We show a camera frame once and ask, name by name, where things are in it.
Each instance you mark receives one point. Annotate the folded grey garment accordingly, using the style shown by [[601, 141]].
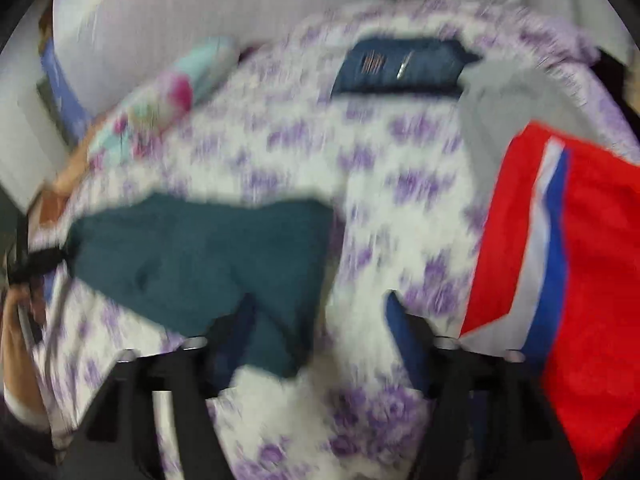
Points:
[[500, 105]]

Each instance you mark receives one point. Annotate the red white blue garment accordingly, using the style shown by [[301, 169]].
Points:
[[600, 260]]

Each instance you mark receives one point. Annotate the folded floral blanket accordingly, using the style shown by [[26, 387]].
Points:
[[165, 100]]

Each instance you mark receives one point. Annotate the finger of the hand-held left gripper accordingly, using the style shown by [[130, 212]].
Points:
[[47, 260]]

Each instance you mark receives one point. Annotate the blue patterned pillow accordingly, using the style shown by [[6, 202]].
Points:
[[65, 95]]

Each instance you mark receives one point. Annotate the dark green pants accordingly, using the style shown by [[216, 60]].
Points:
[[200, 260]]

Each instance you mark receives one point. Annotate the white lace cover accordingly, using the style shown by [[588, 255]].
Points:
[[200, 0]]

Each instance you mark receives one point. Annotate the folded blue jeans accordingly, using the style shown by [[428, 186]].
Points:
[[400, 67]]

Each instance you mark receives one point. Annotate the person's left hand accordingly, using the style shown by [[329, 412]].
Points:
[[17, 355]]

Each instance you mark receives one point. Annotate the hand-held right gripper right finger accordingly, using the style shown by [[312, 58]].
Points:
[[405, 340]]

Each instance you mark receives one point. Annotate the purple floral bedsheet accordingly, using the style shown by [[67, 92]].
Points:
[[390, 210]]

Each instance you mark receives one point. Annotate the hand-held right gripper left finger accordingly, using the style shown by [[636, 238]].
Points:
[[227, 345]]

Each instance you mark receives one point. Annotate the orange brown pillow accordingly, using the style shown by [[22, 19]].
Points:
[[65, 180]]

